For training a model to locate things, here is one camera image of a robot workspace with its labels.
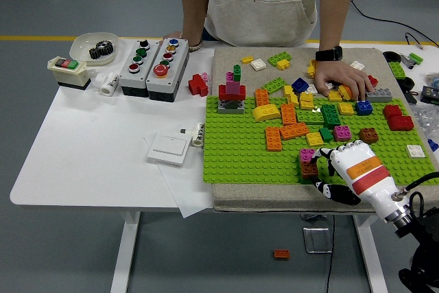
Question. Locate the person's left hand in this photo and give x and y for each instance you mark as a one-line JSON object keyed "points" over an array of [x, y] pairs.
{"points": [[337, 74]]}

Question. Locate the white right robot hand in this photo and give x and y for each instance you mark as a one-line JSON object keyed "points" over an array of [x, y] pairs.
{"points": [[363, 169]]}

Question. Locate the person's right hand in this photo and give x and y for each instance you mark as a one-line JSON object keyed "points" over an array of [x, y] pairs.
{"points": [[175, 35]]}

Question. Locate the dark green long brick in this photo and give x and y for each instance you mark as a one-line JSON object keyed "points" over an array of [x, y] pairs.
{"points": [[331, 115]]}

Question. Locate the blue square brick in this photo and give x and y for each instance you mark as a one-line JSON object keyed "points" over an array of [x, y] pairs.
{"points": [[364, 107]]}

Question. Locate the grey long brick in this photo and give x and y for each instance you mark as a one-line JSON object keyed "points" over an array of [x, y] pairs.
{"points": [[380, 94]]}

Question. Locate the brown square brick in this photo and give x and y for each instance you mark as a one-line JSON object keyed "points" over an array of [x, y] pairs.
{"points": [[368, 135], [308, 170]]}

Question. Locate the green studded baseplate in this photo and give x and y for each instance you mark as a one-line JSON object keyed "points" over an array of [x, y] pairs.
{"points": [[240, 155]]}

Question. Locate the person's left forearm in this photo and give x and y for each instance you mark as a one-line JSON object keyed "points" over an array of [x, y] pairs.
{"points": [[336, 11]]}

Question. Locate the white tile brick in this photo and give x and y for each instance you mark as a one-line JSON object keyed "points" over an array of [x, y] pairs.
{"points": [[330, 84], [311, 88], [258, 64], [357, 65]]}

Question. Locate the orange small brick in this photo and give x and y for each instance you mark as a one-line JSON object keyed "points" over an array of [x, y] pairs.
{"points": [[344, 93]]}

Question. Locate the yellow flat brick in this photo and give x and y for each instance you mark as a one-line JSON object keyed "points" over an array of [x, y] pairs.
{"points": [[335, 96]]}

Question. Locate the yellow square brick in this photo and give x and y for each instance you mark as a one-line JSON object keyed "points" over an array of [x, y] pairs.
{"points": [[313, 63], [315, 139], [346, 108], [311, 72]]}

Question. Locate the red rounded brick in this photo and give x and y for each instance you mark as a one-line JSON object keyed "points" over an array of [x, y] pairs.
{"points": [[373, 81]]}

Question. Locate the blue brick with circle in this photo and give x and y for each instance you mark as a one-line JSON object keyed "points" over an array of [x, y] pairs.
{"points": [[299, 85]]}

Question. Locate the lime long brick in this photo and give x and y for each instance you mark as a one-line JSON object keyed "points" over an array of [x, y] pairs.
{"points": [[310, 117], [274, 84], [278, 57]]}

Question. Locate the narrow yellow brick stack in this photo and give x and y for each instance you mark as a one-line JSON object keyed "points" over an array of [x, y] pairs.
{"points": [[291, 95]]}

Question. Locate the small dark green brick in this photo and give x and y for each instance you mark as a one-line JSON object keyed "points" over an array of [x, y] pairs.
{"points": [[326, 134]]}

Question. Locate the red brick cluster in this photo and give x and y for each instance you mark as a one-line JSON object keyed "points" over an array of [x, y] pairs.
{"points": [[196, 84]]}

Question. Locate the white square brick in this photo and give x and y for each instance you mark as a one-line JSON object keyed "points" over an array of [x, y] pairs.
{"points": [[415, 151]]}

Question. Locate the small yellow brick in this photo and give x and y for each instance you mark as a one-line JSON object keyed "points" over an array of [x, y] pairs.
{"points": [[247, 59], [283, 64]]}

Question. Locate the red long brick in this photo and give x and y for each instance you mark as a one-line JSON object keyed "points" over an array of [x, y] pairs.
{"points": [[400, 123]]}

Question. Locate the orange long brick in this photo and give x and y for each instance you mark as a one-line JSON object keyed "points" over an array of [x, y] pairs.
{"points": [[273, 138], [262, 97], [288, 114], [294, 131]]}

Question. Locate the red square brick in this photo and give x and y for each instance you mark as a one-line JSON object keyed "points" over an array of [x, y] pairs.
{"points": [[392, 111]]}

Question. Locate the small pink tower brick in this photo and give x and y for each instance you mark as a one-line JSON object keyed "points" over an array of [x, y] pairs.
{"points": [[229, 77]]}

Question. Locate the narrow green tower brick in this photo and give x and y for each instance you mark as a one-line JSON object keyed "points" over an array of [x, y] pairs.
{"points": [[237, 72]]}

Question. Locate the red tower brick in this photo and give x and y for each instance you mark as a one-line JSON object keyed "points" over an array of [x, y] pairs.
{"points": [[223, 92]]}

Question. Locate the small lime brick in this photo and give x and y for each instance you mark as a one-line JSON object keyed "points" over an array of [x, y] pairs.
{"points": [[415, 57]]}

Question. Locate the yellow curved brick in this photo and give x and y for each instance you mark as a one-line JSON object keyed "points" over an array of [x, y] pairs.
{"points": [[266, 112]]}

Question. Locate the grey tower base brick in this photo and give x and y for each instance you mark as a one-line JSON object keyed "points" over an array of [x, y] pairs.
{"points": [[231, 108]]}

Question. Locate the black wrist watch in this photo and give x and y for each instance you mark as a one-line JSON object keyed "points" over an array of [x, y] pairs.
{"points": [[329, 54]]}

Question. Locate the grey emergency stop control box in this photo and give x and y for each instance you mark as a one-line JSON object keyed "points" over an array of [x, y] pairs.
{"points": [[179, 63]]}

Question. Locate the grey four-button control box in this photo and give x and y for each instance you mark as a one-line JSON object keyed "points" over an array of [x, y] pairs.
{"points": [[148, 63]]}

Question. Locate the lime studded plate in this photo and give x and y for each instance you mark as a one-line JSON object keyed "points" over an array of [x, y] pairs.
{"points": [[397, 70]]}

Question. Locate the grey clear part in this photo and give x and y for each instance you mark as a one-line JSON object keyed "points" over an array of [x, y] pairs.
{"points": [[406, 60]]}

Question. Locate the black tape roll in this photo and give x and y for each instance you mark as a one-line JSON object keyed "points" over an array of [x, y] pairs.
{"points": [[408, 82]]}

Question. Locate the black gear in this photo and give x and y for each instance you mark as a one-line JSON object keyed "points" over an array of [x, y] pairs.
{"points": [[101, 49]]}

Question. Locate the small black part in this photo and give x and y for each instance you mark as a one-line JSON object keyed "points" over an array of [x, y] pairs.
{"points": [[410, 96]]}

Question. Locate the white pipe fitting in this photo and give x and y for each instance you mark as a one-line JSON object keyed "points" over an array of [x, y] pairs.
{"points": [[109, 84]]}

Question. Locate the clear plastic bag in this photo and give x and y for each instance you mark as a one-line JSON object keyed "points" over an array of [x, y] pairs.
{"points": [[428, 116]]}

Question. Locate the metal floor plate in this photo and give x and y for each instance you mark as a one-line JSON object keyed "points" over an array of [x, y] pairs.
{"points": [[317, 239]]}

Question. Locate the person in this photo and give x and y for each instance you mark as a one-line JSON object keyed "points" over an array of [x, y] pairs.
{"points": [[257, 15]]}

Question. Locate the white table leg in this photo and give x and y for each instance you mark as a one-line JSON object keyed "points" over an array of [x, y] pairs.
{"points": [[125, 255], [370, 255]]}

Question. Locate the black electronic device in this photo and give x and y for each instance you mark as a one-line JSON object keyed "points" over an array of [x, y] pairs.
{"points": [[430, 94]]}

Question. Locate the white bowl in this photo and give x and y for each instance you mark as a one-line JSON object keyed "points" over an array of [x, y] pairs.
{"points": [[80, 46]]}

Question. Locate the clear bag of blue parts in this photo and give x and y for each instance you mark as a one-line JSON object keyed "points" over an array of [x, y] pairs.
{"points": [[433, 79]]}

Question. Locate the white labelled tube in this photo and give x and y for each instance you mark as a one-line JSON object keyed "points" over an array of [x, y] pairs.
{"points": [[198, 135]]}

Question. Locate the white paper sheet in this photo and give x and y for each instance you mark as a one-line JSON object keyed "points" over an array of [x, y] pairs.
{"points": [[187, 200]]}

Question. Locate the grey under-table bracket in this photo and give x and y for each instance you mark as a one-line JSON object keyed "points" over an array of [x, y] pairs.
{"points": [[313, 217]]}

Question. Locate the cream red-green switch box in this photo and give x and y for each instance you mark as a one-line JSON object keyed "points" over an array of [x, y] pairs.
{"points": [[68, 75]]}

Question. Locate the white wall switch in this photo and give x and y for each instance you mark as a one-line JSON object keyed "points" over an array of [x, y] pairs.
{"points": [[168, 150]]}

